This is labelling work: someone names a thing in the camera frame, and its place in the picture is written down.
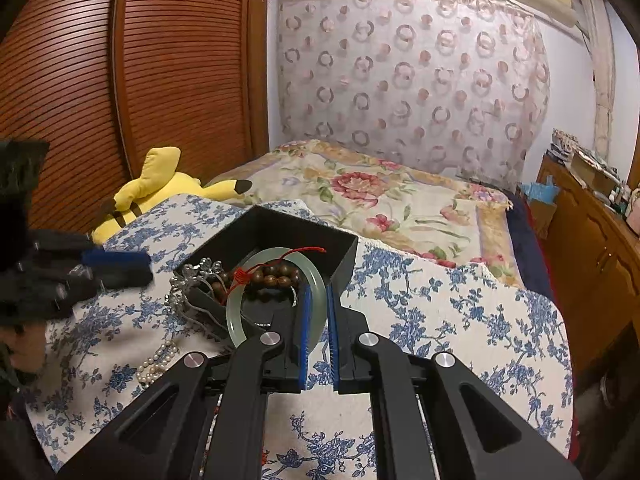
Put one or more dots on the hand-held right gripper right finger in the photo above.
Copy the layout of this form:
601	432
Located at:
333	340

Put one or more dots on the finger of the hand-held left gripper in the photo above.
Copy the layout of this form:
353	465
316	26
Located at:
120	259
125	277

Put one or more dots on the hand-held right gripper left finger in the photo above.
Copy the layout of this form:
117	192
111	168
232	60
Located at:
303	330

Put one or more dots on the pale green jade bangle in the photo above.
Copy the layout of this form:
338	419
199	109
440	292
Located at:
240	310

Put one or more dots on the black jewelry box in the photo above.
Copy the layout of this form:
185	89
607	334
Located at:
300	235

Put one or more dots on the yellow plush toy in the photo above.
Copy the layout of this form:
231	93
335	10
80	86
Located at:
150	185

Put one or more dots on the blue floral white cloth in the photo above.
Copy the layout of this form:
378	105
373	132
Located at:
450	340

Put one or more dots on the floral beige bed blanket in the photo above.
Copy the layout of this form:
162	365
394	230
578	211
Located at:
390	200

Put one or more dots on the wooden slatted wardrobe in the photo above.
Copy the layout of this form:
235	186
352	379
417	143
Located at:
125	70

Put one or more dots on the dark blue bed sheet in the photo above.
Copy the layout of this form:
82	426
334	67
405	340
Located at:
525	250

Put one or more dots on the light blue paper bag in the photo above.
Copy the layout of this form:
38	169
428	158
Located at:
539	195

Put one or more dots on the circle patterned sheer curtain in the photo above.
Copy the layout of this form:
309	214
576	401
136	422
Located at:
410	85

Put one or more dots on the wooden dresser cabinet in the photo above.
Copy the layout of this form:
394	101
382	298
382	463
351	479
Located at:
590	250

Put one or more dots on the clutter of small dresser items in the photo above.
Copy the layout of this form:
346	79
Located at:
595	170

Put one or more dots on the white wrapped wall pipe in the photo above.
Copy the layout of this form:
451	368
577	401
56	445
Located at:
602	60

